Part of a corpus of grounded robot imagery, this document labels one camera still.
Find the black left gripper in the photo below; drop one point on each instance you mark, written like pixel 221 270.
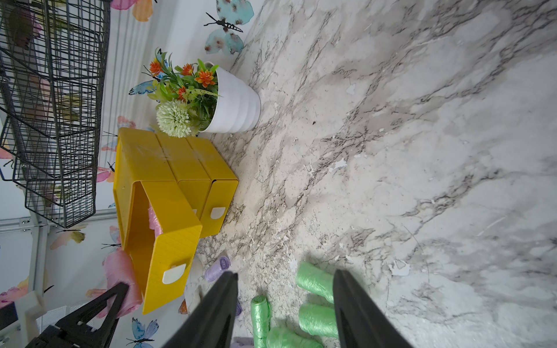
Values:
pixel 92 325

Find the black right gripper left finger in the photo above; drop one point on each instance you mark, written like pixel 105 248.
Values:
pixel 211 324

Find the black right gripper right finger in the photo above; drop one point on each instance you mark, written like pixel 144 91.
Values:
pixel 360 322

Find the purple trash bag roll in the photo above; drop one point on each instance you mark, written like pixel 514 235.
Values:
pixel 217 269
pixel 242 342
pixel 238 309

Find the pink trash bag roll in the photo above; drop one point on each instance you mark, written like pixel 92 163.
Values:
pixel 118 267
pixel 154 223

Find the yellow plastic drawer unit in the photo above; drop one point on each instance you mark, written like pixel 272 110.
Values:
pixel 190 187

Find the green trash bag roll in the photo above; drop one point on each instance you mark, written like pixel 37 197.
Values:
pixel 318 320
pixel 284 338
pixel 261 320
pixel 316 281

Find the green plant in white pot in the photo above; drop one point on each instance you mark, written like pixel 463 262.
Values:
pixel 198 98

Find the black wire wall basket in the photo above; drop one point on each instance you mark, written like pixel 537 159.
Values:
pixel 53 66

